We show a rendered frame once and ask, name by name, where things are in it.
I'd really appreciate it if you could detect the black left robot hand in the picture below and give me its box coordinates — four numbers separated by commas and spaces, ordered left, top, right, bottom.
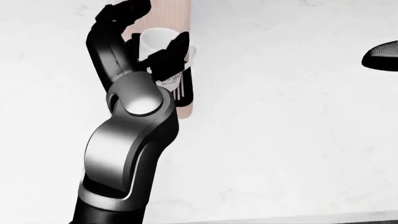
93, 0, 191, 82

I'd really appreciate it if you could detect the white ceramic mug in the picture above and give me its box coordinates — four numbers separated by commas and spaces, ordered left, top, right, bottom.
139, 27, 197, 92

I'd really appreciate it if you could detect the black drip tray grille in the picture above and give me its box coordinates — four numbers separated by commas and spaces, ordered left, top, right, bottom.
169, 66, 195, 108

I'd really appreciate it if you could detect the pink placemat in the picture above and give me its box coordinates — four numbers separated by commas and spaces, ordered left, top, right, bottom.
120, 0, 196, 120

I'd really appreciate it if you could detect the black textured rounded object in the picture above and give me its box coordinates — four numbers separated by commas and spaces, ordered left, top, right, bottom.
361, 40, 398, 72

